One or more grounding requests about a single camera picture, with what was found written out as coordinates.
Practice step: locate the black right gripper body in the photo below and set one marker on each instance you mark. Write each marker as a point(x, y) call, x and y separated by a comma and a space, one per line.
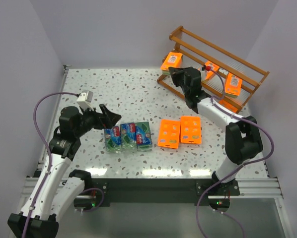
point(182, 75)

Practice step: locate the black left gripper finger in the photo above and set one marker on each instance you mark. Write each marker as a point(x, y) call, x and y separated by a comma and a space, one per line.
point(112, 120)
point(106, 117)

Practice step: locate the black table base frame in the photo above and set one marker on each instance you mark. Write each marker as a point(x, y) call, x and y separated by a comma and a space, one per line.
point(155, 190)

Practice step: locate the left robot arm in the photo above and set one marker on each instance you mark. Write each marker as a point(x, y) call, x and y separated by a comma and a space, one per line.
point(40, 216)

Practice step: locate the blue sponge pack left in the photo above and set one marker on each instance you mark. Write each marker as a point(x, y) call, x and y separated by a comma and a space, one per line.
point(112, 138)

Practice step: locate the green sponge pack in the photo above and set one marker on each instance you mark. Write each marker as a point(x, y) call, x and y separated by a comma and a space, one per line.
point(143, 136)

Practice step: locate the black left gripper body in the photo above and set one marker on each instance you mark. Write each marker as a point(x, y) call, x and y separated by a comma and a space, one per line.
point(99, 118)

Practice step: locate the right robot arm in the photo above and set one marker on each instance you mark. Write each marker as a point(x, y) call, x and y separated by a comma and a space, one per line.
point(242, 137)

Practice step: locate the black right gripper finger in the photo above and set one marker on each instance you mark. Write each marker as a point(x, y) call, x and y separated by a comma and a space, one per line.
point(186, 70)
point(176, 76)

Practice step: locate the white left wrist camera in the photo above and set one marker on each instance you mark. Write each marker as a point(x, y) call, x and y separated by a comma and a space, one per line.
point(84, 100)

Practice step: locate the blue sponge pack middle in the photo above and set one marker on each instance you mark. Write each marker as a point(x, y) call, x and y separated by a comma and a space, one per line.
point(128, 136)

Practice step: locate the wooden shelf rack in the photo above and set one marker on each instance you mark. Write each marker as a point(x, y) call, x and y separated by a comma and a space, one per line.
point(197, 51)

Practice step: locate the blue sponge pack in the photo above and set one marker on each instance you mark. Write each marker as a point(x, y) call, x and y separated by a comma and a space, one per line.
point(112, 138)
point(128, 136)

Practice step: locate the orange sponge box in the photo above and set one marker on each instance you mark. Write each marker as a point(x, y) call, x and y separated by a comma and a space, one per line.
point(210, 73)
point(173, 59)
point(228, 106)
point(232, 85)

